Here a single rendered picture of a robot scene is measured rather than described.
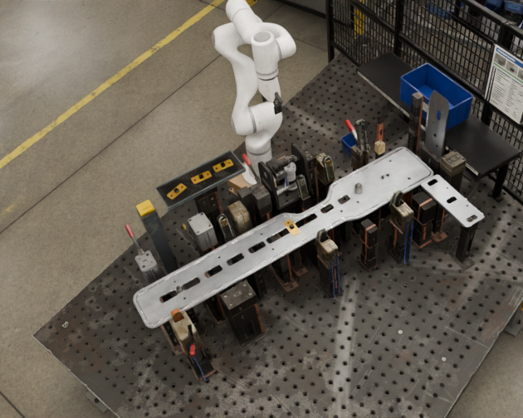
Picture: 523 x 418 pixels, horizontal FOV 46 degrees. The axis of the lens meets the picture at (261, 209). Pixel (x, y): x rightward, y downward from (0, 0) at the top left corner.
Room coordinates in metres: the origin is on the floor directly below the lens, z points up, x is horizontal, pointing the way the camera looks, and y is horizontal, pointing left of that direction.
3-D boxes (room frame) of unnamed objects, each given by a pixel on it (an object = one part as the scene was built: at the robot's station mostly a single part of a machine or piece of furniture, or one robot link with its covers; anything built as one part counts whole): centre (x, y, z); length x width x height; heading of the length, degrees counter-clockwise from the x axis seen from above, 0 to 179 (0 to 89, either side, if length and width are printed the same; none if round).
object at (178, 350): (1.31, 0.48, 0.84); 0.18 x 0.06 x 0.29; 21
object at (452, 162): (1.69, -0.85, 0.88); 0.08 x 0.08 x 0.36; 21
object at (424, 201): (1.56, -0.68, 0.84); 0.11 x 0.10 x 0.28; 21
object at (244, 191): (1.71, 0.06, 0.90); 0.05 x 0.05 x 0.40; 21
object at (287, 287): (1.51, -0.04, 0.84); 0.17 x 0.06 x 0.29; 21
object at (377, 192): (1.53, -0.09, 1.00); 1.38 x 0.22 x 0.02; 111
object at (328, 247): (1.40, -0.23, 0.87); 0.12 x 0.09 x 0.35; 21
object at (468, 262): (1.41, -0.83, 0.84); 0.11 x 0.06 x 0.29; 21
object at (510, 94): (1.82, -1.09, 1.30); 0.23 x 0.02 x 0.31; 21
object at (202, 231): (1.57, 0.26, 0.90); 0.13 x 0.10 x 0.41; 21
